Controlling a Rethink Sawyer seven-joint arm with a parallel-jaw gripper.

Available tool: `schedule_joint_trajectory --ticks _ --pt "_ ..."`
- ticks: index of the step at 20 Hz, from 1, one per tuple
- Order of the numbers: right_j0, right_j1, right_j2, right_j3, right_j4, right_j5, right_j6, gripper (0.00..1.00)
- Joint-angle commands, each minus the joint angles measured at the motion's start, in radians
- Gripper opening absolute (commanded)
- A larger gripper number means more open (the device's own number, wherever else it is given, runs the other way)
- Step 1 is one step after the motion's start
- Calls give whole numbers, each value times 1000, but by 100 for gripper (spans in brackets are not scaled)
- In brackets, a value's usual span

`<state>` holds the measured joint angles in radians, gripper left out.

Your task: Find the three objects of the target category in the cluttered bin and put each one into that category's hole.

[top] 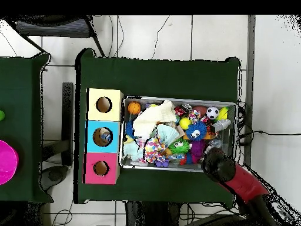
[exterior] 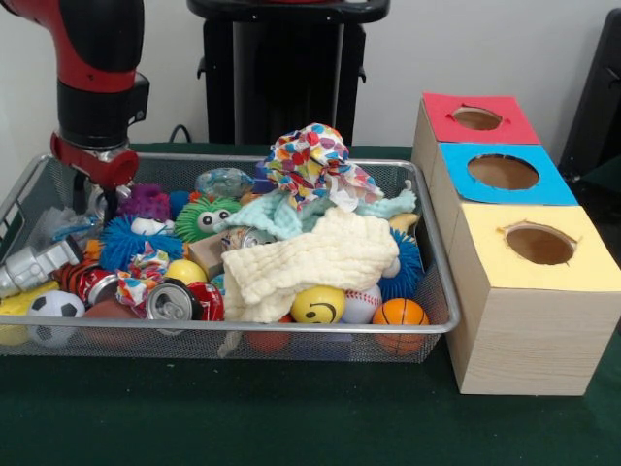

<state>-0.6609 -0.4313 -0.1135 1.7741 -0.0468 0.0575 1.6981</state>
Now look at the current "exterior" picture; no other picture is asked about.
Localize mint green waffle cloth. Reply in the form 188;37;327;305
212;186;418;242

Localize cream waffle cloth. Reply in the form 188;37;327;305
218;206;402;359

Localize shallow silver mesh bin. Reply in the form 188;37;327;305
0;150;462;364

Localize wooden box with three holes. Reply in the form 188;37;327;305
411;91;621;397

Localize black flat panel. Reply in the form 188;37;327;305
557;7;621;181

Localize grey crushed bottle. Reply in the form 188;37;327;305
0;236;82;298

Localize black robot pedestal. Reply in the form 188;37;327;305
186;0;392;146

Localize green spiky toy with eyes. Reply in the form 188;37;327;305
174;193;244;244

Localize crushed clear plastic bottle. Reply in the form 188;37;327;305
41;206;101;243

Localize yellow smiley ball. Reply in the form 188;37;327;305
290;285;348;325

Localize black cable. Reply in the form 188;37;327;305
169;123;196;145

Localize purple knobbly toy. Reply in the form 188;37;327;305
118;183;172;220

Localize small soccer ball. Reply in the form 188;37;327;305
26;289;87;349

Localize polka dot cloth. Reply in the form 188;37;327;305
264;123;387;215

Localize dark green table cloth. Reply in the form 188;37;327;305
0;141;621;466
579;155;621;196

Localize small orange basketball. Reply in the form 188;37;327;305
372;297;431;355

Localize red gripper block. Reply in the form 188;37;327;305
50;133;141;230

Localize blue spiky toy small eyes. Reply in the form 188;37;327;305
99;216;184;273

